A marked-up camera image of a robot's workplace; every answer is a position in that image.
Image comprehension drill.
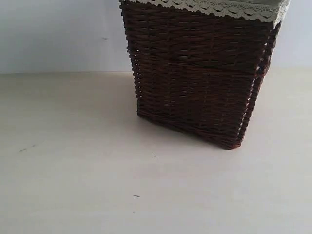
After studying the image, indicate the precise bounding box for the dark brown wicker basket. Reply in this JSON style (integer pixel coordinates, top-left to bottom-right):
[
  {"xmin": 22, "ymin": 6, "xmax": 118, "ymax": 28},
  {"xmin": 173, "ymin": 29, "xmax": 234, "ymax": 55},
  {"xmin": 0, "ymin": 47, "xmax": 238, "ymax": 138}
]
[{"xmin": 120, "ymin": 0, "xmax": 280, "ymax": 149}]

